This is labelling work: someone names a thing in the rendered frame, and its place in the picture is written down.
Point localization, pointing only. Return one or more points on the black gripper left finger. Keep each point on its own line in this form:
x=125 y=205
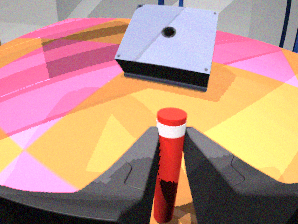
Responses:
x=123 y=194

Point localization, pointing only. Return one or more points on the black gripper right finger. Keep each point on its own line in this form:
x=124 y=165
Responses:
x=227 y=190

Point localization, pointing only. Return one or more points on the grey square panel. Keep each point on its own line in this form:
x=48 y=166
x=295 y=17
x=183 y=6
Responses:
x=169 y=45

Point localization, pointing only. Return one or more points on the red peg with white band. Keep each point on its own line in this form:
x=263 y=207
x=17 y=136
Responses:
x=171 y=124

